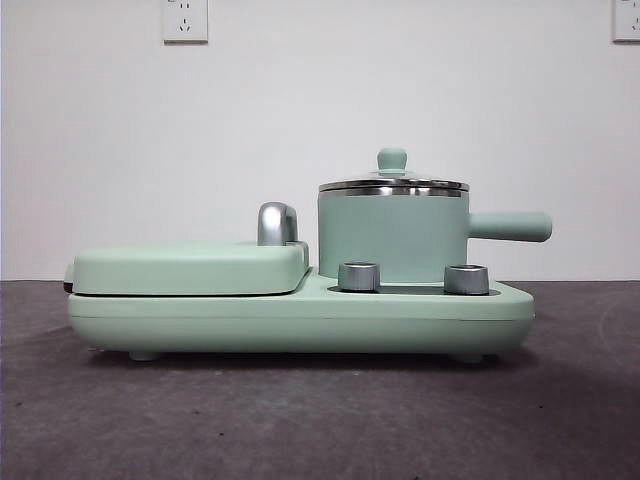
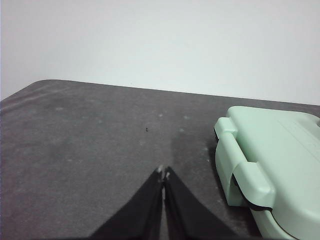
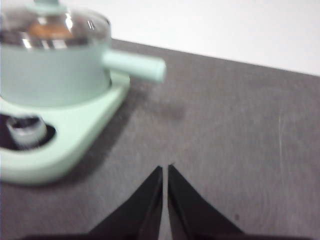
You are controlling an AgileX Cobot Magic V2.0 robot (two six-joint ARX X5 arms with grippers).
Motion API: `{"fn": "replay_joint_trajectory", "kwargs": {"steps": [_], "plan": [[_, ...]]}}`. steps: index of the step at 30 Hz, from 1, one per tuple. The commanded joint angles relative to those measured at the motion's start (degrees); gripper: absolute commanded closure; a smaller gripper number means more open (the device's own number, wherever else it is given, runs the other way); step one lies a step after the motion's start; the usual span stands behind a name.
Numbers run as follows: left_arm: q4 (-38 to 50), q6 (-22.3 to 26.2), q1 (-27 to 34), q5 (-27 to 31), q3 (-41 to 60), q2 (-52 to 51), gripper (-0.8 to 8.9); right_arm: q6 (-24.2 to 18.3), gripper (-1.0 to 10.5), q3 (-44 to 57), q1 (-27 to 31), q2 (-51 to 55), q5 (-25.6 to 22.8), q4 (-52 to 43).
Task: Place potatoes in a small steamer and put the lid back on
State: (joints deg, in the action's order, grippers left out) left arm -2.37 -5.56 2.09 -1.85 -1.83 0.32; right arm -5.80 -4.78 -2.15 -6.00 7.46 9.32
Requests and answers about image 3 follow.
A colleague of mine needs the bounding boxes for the mint green breakfast maker base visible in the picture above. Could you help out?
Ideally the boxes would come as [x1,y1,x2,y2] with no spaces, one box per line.
[0,72,131,186]

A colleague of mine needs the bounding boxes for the mint green handled pot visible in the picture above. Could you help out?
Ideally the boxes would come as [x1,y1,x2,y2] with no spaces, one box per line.
[0,37,167,108]

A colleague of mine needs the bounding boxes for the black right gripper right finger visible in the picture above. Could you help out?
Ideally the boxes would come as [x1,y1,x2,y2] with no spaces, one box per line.
[167,164,316,240]

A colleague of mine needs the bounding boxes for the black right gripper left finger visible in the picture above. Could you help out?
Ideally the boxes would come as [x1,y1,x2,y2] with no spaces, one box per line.
[22,165,164,240]

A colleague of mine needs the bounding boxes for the glass lid with green knob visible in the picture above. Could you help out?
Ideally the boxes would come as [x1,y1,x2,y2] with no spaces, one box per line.
[0,0,112,51]

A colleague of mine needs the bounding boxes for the silver control knob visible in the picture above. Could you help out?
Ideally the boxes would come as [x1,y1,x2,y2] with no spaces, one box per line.
[6,116,48,151]

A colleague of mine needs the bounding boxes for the brown potato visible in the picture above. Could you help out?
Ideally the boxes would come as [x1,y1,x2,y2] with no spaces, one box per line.
[27,23,73,40]

